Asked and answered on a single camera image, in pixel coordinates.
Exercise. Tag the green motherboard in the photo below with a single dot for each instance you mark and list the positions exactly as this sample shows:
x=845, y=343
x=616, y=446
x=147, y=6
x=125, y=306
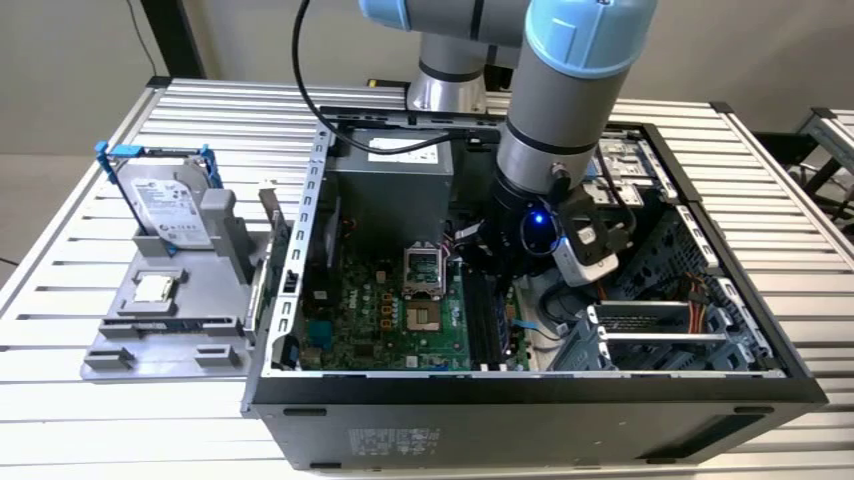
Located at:
x=361, y=330

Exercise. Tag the black stand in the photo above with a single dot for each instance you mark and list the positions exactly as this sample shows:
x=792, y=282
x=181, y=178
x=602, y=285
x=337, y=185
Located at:
x=788, y=145

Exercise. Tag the metal drive bay cage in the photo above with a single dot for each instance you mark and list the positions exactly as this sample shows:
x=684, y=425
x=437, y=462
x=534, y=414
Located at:
x=628, y=155

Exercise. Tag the open black PC case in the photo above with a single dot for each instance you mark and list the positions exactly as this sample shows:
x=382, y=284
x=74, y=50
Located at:
x=534, y=430

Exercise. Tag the grey power supply unit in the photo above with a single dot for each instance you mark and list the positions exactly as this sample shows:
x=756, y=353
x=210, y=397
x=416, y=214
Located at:
x=394, y=200

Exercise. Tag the blue expansion slot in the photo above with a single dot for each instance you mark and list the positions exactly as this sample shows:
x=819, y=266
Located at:
x=321, y=335

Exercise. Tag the silver CPU chip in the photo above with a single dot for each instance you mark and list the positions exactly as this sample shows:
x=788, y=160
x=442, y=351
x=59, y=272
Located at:
x=154, y=289

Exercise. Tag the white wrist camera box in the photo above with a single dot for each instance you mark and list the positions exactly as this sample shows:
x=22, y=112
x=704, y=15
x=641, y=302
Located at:
x=588, y=272

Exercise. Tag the black upright post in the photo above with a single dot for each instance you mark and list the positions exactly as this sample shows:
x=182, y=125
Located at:
x=174, y=40

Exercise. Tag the grey parts rack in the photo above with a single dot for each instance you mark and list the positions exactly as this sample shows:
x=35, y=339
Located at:
x=201, y=280

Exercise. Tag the yellow tipped black bar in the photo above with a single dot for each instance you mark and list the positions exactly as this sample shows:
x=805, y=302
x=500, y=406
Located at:
x=388, y=83

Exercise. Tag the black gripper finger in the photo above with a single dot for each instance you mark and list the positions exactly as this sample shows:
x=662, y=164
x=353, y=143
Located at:
x=480, y=252

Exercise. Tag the hard disk in blue carrier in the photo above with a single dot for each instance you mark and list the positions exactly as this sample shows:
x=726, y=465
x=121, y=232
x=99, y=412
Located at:
x=163, y=205

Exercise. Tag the metal slat side table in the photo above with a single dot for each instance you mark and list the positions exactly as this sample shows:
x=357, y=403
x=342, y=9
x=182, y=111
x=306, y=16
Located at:
x=828, y=125

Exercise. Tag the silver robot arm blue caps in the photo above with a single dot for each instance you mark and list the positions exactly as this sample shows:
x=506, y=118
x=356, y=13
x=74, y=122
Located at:
x=568, y=100

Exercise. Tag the CPU socket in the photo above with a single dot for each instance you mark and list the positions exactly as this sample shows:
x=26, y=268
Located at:
x=426, y=315

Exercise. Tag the grey disk bay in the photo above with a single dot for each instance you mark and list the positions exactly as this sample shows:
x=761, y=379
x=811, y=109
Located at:
x=668, y=337

